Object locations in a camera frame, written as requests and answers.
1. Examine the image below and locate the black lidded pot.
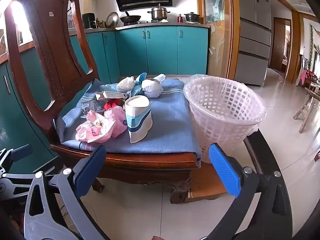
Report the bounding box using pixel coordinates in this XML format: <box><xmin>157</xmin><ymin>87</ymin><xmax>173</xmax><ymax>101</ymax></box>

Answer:
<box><xmin>184</xmin><ymin>12</ymin><xmax>201</xmax><ymax>23</ymax></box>

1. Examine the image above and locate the pink plastic bag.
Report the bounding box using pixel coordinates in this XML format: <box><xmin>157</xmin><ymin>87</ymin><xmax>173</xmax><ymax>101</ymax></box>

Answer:
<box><xmin>75</xmin><ymin>106</ymin><xmax>128</xmax><ymax>144</ymax></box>

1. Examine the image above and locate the teal kitchen cabinet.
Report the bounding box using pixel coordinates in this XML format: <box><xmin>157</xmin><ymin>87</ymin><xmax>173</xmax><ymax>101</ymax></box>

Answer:
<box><xmin>0</xmin><ymin>22</ymin><xmax>210</xmax><ymax>160</ymax></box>

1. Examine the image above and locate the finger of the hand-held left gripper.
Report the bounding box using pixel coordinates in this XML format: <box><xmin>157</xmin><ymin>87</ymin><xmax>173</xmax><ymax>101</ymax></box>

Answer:
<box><xmin>0</xmin><ymin>144</ymin><xmax>34</xmax><ymax>172</ymax></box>
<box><xmin>0</xmin><ymin>172</ymin><xmax>59</xmax><ymax>202</ymax></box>

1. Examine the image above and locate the black air fryer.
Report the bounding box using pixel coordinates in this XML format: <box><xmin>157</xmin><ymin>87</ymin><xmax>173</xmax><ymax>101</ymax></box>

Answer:
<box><xmin>82</xmin><ymin>13</ymin><xmax>96</xmax><ymax>29</ymax></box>

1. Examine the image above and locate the red wrapper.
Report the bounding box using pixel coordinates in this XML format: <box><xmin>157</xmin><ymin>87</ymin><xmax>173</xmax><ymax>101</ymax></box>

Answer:
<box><xmin>104</xmin><ymin>99</ymin><xmax>125</xmax><ymax>111</ymax></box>

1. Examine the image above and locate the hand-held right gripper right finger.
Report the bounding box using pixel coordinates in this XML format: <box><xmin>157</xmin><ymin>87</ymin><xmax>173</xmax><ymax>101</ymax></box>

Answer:
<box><xmin>207</xmin><ymin>142</ymin><xmax>293</xmax><ymax>240</ymax></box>

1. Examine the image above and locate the pink hanging cloth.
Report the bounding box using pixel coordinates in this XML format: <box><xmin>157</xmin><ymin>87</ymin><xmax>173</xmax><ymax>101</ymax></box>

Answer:
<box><xmin>296</xmin><ymin>69</ymin><xmax>308</xmax><ymax>87</ymax></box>

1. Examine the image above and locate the black wok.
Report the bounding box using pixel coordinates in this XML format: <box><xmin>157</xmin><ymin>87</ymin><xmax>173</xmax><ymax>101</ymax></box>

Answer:
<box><xmin>120</xmin><ymin>11</ymin><xmax>142</xmax><ymax>24</ymax></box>

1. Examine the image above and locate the wood framed glass door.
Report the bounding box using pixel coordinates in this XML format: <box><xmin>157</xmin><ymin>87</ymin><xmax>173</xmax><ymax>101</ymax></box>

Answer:
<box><xmin>195</xmin><ymin>0</ymin><xmax>241</xmax><ymax>80</ymax></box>

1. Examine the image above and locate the carved wooden chair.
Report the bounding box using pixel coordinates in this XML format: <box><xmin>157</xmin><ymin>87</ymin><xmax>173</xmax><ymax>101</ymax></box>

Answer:
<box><xmin>4</xmin><ymin>0</ymin><xmax>202</xmax><ymax>205</ymax></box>

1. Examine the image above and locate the wooden bench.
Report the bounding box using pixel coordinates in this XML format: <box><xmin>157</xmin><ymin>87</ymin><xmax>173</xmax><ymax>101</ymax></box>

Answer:
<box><xmin>293</xmin><ymin>86</ymin><xmax>320</xmax><ymax>134</ymax></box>

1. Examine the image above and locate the grey refrigerator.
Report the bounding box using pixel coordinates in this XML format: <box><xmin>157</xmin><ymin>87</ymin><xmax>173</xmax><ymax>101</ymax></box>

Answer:
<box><xmin>234</xmin><ymin>0</ymin><xmax>273</xmax><ymax>87</ymax></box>

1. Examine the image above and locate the white and blue paper cup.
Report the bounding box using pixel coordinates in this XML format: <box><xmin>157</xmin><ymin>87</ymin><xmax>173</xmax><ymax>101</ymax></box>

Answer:
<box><xmin>124</xmin><ymin>95</ymin><xmax>153</xmax><ymax>144</ymax></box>

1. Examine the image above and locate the round tied white plastic bag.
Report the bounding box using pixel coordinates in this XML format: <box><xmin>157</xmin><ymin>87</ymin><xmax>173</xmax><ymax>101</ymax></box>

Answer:
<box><xmin>141</xmin><ymin>74</ymin><xmax>166</xmax><ymax>98</ymax></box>

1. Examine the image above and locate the white plastic lattice wastebasket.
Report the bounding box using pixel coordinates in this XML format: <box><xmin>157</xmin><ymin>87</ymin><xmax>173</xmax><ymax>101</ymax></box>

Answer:
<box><xmin>183</xmin><ymin>74</ymin><xmax>267</xmax><ymax>163</ymax></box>

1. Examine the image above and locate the blue striped cloth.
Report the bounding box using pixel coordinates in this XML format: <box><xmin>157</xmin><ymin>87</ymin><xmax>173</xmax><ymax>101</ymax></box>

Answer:
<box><xmin>52</xmin><ymin>78</ymin><xmax>202</xmax><ymax>167</ymax></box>

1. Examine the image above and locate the green leaf garland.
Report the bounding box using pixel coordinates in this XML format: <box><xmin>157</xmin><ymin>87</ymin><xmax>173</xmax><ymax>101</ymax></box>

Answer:
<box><xmin>308</xmin><ymin>24</ymin><xmax>315</xmax><ymax>69</ymax></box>

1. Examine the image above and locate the steel cooking pot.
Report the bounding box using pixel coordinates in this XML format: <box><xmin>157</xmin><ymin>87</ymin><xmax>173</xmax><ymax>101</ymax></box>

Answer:
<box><xmin>147</xmin><ymin>4</ymin><xmax>171</xmax><ymax>21</ymax></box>

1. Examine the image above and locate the small white and brown carton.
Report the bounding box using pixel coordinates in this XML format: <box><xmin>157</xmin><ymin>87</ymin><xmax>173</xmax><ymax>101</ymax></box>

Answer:
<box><xmin>95</xmin><ymin>91</ymin><xmax>131</xmax><ymax>101</ymax></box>

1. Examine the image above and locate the brown wooden door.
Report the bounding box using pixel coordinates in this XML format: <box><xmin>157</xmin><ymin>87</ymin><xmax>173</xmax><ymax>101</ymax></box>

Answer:
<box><xmin>269</xmin><ymin>17</ymin><xmax>292</xmax><ymax>72</ymax></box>

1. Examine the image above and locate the brown wooden board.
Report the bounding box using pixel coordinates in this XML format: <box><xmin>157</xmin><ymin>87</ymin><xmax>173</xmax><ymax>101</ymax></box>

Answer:
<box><xmin>187</xmin><ymin>161</ymin><xmax>228</xmax><ymax>202</ymax></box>

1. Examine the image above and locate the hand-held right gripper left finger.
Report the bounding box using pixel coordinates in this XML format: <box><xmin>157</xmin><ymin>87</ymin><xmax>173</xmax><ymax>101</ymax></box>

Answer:
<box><xmin>24</xmin><ymin>144</ymin><xmax>110</xmax><ymax>240</ymax></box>

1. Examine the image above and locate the clear printed snack packet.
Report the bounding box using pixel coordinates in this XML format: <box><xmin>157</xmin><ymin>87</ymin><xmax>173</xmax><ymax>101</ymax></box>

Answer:
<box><xmin>81</xmin><ymin>99</ymin><xmax>105</xmax><ymax>117</ymax></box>

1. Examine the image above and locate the white crumpled tissue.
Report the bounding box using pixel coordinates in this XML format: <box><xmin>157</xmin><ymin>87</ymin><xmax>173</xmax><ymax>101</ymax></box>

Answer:
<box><xmin>117</xmin><ymin>76</ymin><xmax>136</xmax><ymax>93</ymax></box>

